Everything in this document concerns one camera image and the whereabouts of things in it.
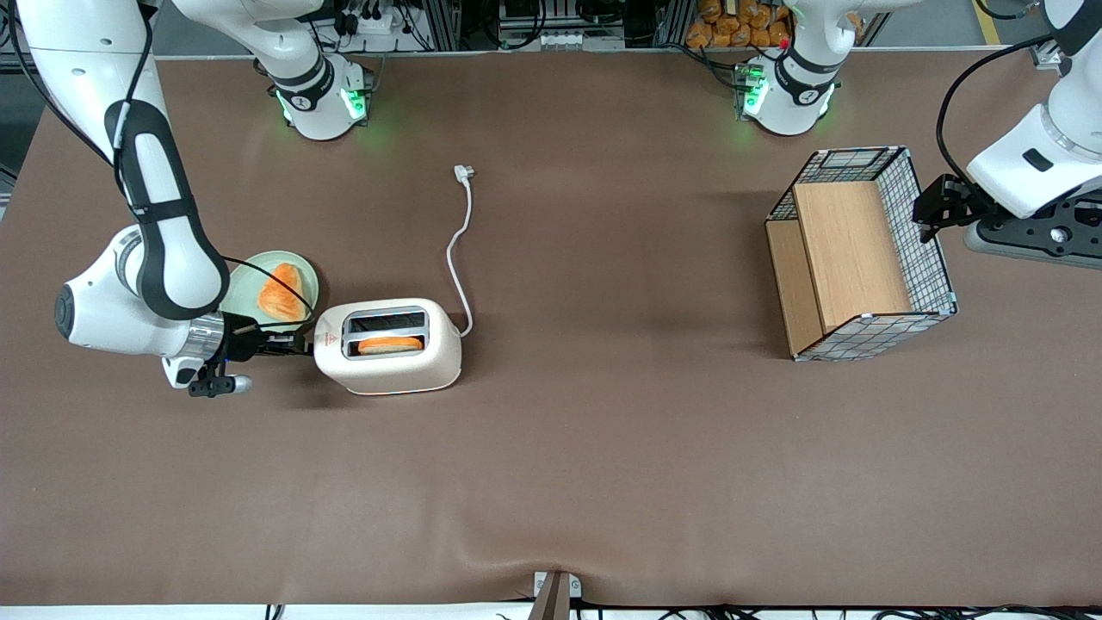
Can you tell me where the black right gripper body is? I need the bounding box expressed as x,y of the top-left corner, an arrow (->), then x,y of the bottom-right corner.
220,317 -> 269,363

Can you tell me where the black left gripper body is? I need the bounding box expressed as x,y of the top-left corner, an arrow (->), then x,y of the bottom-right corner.
934,174 -> 991,226

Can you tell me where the white two-slot toaster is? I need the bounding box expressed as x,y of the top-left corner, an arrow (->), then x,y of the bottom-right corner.
313,298 -> 463,396

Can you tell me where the bread slice in toaster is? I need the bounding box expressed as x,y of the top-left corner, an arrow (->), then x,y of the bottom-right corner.
355,334 -> 426,357

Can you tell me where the triangular orange bread piece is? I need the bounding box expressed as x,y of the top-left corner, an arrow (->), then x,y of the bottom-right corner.
257,263 -> 307,325

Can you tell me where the pale green round plate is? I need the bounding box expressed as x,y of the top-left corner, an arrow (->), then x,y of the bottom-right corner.
220,251 -> 319,332

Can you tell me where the bag of brown pastries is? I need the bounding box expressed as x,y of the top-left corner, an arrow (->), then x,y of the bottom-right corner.
686,0 -> 791,50

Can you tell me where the brown table cover mat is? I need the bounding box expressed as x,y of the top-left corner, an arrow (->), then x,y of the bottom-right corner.
0,50 -> 1102,608

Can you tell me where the white power strip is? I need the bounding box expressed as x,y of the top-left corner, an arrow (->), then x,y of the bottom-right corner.
340,0 -> 406,35

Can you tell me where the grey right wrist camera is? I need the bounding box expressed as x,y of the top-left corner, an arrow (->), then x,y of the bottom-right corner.
188,357 -> 254,399

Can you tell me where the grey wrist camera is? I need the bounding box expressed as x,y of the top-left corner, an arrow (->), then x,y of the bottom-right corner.
964,196 -> 1102,270
188,357 -> 254,399

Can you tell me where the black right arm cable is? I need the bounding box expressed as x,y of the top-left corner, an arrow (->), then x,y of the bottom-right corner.
9,0 -> 316,326

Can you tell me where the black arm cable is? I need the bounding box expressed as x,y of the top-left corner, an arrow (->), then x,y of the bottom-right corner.
937,34 -> 1056,183
9,0 -> 316,326

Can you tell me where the wire basket with wooden shelf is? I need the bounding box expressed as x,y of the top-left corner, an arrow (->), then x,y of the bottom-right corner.
765,146 -> 958,363

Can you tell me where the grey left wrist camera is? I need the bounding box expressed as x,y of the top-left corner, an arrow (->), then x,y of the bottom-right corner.
964,196 -> 1102,270

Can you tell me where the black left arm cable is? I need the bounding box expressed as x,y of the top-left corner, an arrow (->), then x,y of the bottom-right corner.
937,34 -> 1056,183

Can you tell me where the white toaster power cord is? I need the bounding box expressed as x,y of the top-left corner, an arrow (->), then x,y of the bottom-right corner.
445,165 -> 477,338

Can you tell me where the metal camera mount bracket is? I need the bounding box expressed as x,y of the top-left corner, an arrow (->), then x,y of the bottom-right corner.
527,570 -> 583,620

